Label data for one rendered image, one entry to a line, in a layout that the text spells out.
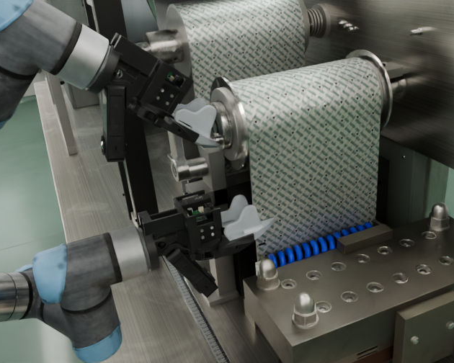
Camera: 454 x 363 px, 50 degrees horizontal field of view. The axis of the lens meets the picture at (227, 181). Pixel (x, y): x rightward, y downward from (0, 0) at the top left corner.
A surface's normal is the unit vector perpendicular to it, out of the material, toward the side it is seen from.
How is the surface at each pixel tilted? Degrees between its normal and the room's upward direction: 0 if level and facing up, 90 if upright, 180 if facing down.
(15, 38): 106
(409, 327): 90
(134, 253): 61
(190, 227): 90
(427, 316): 90
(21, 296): 73
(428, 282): 0
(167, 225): 90
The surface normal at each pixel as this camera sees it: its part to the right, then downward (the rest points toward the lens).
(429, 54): -0.92, 0.25
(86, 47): 0.58, -0.07
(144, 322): -0.09, -0.89
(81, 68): 0.29, 0.53
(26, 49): 0.19, 0.76
